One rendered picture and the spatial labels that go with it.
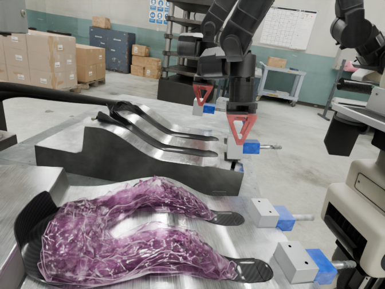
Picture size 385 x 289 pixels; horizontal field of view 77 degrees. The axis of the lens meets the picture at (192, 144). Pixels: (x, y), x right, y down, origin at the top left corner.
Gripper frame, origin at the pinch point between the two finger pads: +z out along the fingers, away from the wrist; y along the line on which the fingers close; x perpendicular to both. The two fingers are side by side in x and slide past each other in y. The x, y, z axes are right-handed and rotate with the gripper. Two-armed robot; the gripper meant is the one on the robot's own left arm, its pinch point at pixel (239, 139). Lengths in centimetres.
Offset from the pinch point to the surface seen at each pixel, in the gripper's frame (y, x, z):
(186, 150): -1.0, -13.1, 3.5
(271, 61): -575, 119, -78
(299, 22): -611, 185, -174
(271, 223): 18.7, 4.9, 11.3
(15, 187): 29.2, -34.2, 2.1
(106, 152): 7.1, -30.9, 2.5
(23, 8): -34, -80, -41
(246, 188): -3.2, 2.8, 14.1
